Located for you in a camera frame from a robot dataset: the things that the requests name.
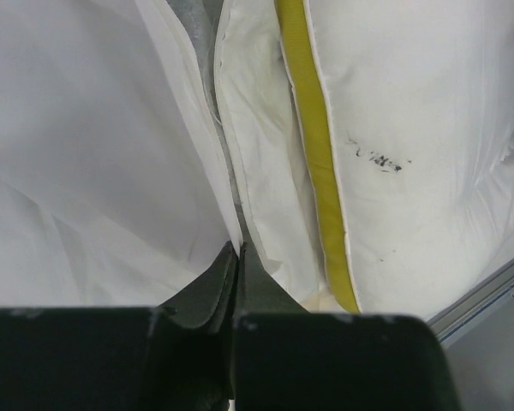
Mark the aluminium front rail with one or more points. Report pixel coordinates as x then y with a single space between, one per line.
475 303

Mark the white pillow with yellow band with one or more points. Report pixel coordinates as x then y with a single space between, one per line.
407 114

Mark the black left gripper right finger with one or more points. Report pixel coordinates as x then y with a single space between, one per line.
286 358

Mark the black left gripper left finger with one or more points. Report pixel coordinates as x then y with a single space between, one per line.
169 357

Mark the white pillowcase with cream ruffle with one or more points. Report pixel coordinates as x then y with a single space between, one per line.
136 139

